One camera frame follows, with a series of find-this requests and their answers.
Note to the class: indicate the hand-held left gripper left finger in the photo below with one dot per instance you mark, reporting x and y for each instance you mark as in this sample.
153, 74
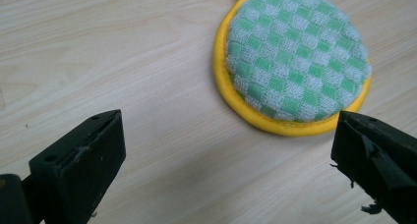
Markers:
75, 165

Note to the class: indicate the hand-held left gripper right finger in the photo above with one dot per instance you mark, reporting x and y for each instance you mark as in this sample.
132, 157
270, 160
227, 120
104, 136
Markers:
377, 152

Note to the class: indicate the round green checkered scrubbing pad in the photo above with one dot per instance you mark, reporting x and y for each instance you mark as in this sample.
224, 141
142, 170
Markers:
295, 57

